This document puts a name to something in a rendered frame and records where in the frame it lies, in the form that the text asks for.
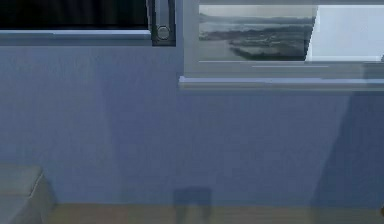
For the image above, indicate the grey framed window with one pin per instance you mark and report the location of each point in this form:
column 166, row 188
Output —
column 283, row 50

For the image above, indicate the black wall television set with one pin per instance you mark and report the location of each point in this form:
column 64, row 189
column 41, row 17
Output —
column 73, row 15

